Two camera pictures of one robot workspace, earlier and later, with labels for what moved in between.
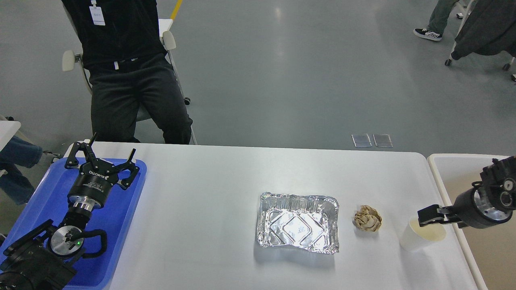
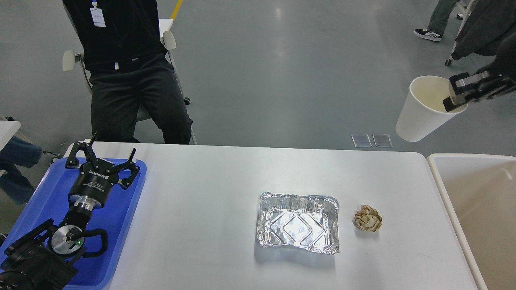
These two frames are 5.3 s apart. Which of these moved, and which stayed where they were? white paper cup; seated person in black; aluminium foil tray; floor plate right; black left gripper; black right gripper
Moved: black right gripper; white paper cup
Stayed: floor plate right; black left gripper; seated person in black; aluminium foil tray
